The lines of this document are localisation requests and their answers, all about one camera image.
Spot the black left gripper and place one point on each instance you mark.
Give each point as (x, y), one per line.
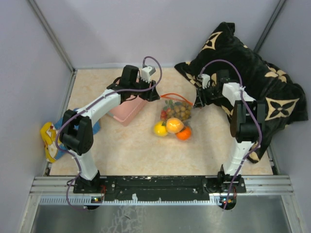
(152, 95)

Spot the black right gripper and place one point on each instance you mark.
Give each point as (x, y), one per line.
(199, 103)

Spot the red cherry tomato sprig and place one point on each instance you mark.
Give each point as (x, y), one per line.
(171, 109)

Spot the brown longan bunch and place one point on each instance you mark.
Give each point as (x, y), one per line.
(185, 111)

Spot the clear zip top bag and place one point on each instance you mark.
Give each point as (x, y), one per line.
(174, 97)

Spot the pink plastic basket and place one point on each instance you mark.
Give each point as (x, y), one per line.
(128, 108)

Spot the orange peach fruit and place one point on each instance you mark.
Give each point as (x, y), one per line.
(174, 125)

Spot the red orange tangerine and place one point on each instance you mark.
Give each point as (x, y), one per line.
(184, 134)

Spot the yellow lemon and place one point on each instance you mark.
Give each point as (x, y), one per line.
(159, 129)

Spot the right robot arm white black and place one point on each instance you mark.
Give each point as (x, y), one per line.
(246, 125)

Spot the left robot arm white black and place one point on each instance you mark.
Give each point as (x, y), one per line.
(76, 133)

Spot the black floral pillow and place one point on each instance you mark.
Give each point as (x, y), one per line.
(285, 100)

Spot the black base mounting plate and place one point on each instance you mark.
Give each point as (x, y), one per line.
(164, 187)

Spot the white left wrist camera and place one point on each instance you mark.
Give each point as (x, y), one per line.
(146, 73)

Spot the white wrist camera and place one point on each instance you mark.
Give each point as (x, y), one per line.
(205, 79)
(146, 73)

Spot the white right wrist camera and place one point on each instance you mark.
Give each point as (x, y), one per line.
(205, 79)

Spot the aluminium frame rail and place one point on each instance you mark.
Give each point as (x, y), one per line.
(258, 185)

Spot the white slotted cable duct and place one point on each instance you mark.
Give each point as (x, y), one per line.
(95, 200)

